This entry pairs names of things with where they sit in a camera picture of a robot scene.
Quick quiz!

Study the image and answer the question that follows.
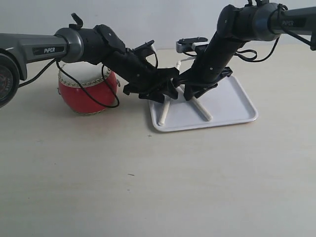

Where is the white rectangular tray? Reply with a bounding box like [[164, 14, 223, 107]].
[[149, 76, 258, 132]]

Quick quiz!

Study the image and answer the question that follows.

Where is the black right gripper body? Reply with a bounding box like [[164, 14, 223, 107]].
[[176, 34, 234, 88]]

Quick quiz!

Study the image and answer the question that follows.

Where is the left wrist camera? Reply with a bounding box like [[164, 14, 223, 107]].
[[132, 40, 156, 59]]

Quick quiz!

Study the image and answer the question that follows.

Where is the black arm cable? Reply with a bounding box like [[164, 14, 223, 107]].
[[234, 0, 316, 63], [19, 59, 158, 110]]

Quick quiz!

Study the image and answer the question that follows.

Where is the white drumstick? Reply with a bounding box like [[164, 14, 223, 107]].
[[186, 96, 213, 121], [158, 61, 182, 126]]

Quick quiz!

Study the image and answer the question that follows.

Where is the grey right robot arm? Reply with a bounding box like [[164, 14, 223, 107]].
[[174, 0, 316, 101]]

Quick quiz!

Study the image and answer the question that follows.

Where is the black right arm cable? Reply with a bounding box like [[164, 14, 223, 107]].
[[234, 0, 316, 63]]

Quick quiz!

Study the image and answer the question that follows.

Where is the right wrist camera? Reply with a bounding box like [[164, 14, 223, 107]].
[[176, 37, 208, 53]]

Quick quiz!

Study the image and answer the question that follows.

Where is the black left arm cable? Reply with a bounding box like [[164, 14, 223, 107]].
[[19, 59, 158, 110]]

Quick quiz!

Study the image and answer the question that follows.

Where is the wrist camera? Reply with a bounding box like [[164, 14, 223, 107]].
[[132, 40, 156, 59], [176, 37, 208, 53]]

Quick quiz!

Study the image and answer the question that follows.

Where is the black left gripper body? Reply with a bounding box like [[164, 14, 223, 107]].
[[108, 51, 179, 95]]

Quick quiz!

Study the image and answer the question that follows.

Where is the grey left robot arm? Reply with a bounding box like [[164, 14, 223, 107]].
[[0, 24, 179, 107]]

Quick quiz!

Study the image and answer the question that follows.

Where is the small red drum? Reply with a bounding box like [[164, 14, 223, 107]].
[[58, 62, 120, 115]]

